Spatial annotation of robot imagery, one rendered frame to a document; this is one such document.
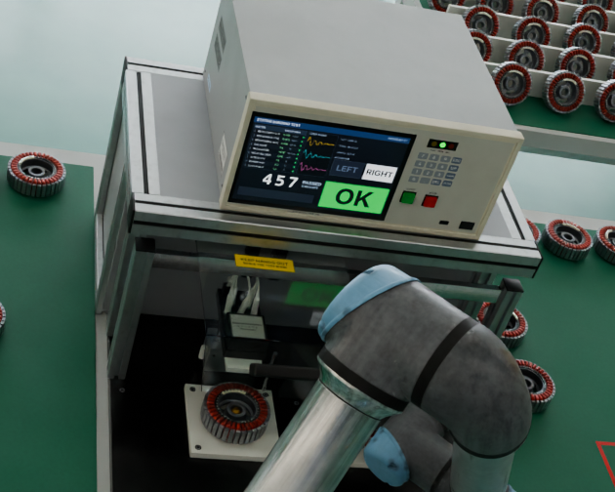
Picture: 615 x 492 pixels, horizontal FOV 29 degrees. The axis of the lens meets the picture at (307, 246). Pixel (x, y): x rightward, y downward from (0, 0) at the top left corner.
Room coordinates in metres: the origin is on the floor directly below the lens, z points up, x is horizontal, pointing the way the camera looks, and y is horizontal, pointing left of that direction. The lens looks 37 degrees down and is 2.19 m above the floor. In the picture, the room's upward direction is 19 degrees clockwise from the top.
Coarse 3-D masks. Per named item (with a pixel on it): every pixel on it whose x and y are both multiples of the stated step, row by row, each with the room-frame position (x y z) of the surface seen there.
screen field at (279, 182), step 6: (264, 174) 1.47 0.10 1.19; (270, 174) 1.48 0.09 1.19; (276, 174) 1.48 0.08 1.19; (264, 180) 1.48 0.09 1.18; (270, 180) 1.48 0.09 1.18; (276, 180) 1.48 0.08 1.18; (282, 180) 1.49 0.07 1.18; (288, 180) 1.49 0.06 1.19; (294, 180) 1.49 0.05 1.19; (282, 186) 1.49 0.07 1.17; (288, 186) 1.49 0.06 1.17; (294, 186) 1.49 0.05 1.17
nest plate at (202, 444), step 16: (192, 400) 1.38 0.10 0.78; (272, 400) 1.44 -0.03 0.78; (192, 416) 1.34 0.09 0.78; (272, 416) 1.40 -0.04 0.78; (192, 432) 1.31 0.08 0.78; (208, 432) 1.32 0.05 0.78; (272, 432) 1.37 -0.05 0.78; (192, 448) 1.28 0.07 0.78; (208, 448) 1.29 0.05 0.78; (224, 448) 1.30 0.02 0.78; (240, 448) 1.31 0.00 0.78; (256, 448) 1.32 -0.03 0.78
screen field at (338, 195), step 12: (324, 192) 1.51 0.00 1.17; (336, 192) 1.52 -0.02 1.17; (348, 192) 1.52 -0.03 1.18; (360, 192) 1.53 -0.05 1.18; (372, 192) 1.54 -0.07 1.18; (384, 192) 1.54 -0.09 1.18; (324, 204) 1.51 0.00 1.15; (336, 204) 1.52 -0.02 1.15; (348, 204) 1.52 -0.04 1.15; (360, 204) 1.53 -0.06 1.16; (372, 204) 1.54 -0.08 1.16; (384, 204) 1.54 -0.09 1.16
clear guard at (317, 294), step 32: (224, 256) 1.41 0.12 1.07; (288, 256) 1.46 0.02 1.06; (320, 256) 1.49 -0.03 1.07; (224, 288) 1.34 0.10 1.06; (256, 288) 1.36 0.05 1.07; (288, 288) 1.39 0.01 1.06; (320, 288) 1.41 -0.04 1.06; (224, 320) 1.27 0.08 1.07; (256, 320) 1.29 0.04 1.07; (288, 320) 1.32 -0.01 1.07; (320, 320) 1.34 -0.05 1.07; (224, 352) 1.23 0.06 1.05; (256, 352) 1.24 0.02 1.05; (288, 352) 1.26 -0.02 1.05; (224, 384) 1.20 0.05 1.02; (256, 384) 1.22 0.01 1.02; (288, 384) 1.24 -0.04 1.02
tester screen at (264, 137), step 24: (264, 120) 1.47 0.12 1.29; (264, 144) 1.47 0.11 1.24; (288, 144) 1.48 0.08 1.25; (312, 144) 1.50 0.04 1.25; (336, 144) 1.51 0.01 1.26; (360, 144) 1.52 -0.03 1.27; (384, 144) 1.53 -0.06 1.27; (240, 168) 1.46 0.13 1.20; (264, 168) 1.47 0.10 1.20; (288, 168) 1.49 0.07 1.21; (312, 168) 1.50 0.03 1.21; (312, 192) 1.50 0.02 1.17
